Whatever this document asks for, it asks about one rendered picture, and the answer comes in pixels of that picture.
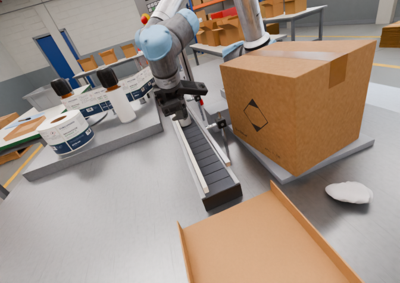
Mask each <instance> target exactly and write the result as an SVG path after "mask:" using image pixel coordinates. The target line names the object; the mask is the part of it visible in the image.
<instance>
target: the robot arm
mask: <svg viewBox="0 0 400 283"><path fill-rule="evenodd" d="M187 2H188V0H160V2H159V4H158V5H157V7H156V9H155V11H154V12H153V14H152V15H151V17H150V19H149V20H148V22H147V24H146V26H145V27H141V28H140V29H139V30H138V31H137V32H136V34H135V42H136V45H137V47H138V48H139V49H140V50H141V51H143V54H144V56H145V58H146V60H147V62H148V64H149V67H150V69H151V72H152V75H153V77H154V79H155V82H154V83H152V87H153V89H154V92H155V94H156V96H157V98H158V105H159V106H160V107H161V109H162V112H163V114H164V115H165V117H167V116H171V115H173V114H176V115H175V116H174V117H173V118H172V121H176V120H181V119H184V120H186V119H187V117H188V112H187V109H186V107H187V105H186V101H185V98H184V94H188V95H202V96H206V94H207V93H208V89H207V87H206V86H205V83H204V82H195V81H190V80H180V73H179V68H178V65H177V60H176V58H177V56H178V55H179V54H180V53H181V52H182V51H183V50H184V48H185V47H186V46H187V45H188V43H189V42H190V41H191V40H192V39H194V37H195V35H196V34H197V33H198V31H199V20H198V18H197V16H196V15H195V13H194V12H193V11H191V10H189V9H187V8H185V6H186V4H187ZM234 3H235V7H236V11H237V14H238V17H239V20H240V24H241V26H242V30H243V34H244V37H245V41H239V42H236V43H233V44H231V45H229V46H227V47H225V48H223V50H222V55H223V61H224V63H225V62H227V61H230V60H232V59H235V58H237V57H240V56H242V55H244V54H247V53H249V52H251V51H254V50H258V49H260V48H263V47H265V46H267V45H270V44H273V43H275V42H276V40H275V39H272V40H271V39H270V35H269V33H267V32H265V30H264V25H263V20H262V17H261V11H260V6H259V3H258V0H234Z"/></svg>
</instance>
